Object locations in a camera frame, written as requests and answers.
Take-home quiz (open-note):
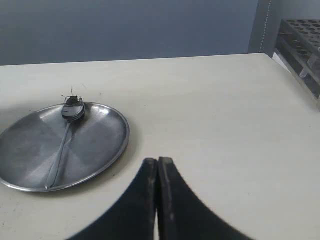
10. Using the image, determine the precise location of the black test tube rack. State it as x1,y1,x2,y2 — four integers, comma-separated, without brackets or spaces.
275,19,320,108

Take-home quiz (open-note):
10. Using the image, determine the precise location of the round stainless steel plate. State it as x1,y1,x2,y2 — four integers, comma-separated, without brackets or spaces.
0,102,130,193

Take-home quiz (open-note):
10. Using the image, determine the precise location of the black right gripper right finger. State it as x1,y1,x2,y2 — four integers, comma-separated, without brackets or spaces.
156,157,250,240

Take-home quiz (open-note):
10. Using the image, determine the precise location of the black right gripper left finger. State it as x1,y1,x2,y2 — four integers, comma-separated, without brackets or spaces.
70,158,158,240

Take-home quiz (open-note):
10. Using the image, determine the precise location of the stainless steel spork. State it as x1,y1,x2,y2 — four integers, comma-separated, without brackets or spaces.
45,88,85,190

